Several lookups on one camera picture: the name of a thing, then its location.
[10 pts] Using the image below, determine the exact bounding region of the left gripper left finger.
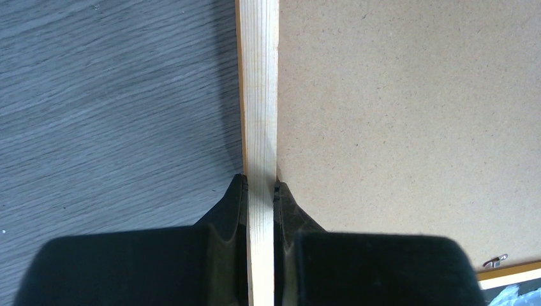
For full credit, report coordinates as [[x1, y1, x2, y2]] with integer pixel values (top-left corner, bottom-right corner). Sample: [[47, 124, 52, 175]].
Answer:
[[14, 174, 248, 305]]

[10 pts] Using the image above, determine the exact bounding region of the metal frame retaining clip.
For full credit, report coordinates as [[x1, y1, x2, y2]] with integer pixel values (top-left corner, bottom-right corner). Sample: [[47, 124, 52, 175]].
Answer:
[[482, 254, 508, 269]]

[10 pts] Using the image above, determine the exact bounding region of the orange wooden picture frame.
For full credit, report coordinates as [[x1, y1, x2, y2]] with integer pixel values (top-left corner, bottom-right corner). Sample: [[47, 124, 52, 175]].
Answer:
[[235, 1, 540, 305]]

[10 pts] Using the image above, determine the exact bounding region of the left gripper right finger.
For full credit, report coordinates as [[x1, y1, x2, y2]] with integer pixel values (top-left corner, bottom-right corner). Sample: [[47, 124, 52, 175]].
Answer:
[[274, 182, 485, 305]]

